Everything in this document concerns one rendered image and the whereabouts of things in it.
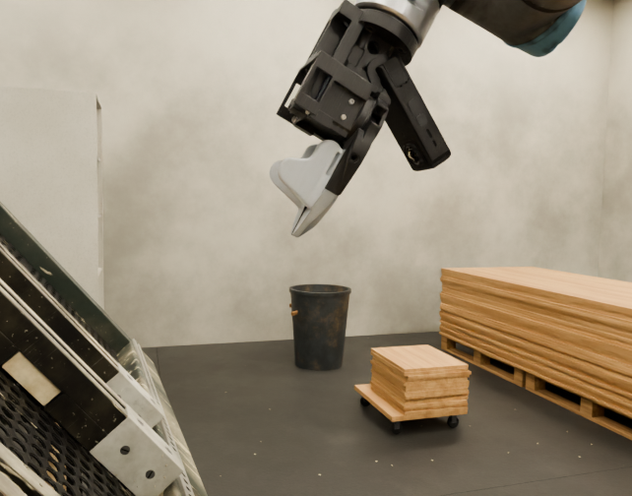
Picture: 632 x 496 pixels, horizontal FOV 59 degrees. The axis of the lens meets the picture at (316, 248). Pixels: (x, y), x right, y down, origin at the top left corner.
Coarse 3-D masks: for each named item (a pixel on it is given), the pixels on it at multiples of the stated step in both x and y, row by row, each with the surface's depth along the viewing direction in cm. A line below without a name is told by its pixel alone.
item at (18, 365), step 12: (12, 360) 76; (24, 360) 76; (12, 372) 76; (24, 372) 76; (36, 372) 77; (24, 384) 77; (36, 384) 77; (48, 384) 78; (36, 396) 77; (48, 396) 78
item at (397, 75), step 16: (384, 64) 52; (400, 64) 53; (384, 80) 53; (400, 80) 53; (400, 96) 53; (416, 96) 53; (400, 112) 54; (416, 112) 53; (400, 128) 55; (416, 128) 53; (432, 128) 54; (400, 144) 57; (416, 144) 54; (432, 144) 54; (416, 160) 56; (432, 160) 54
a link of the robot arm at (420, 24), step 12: (360, 0) 52; (372, 0) 51; (384, 0) 51; (396, 0) 50; (408, 0) 51; (420, 0) 51; (432, 0) 52; (384, 12) 51; (396, 12) 50; (408, 12) 51; (420, 12) 51; (432, 12) 52; (408, 24) 51; (420, 24) 52; (420, 36) 52
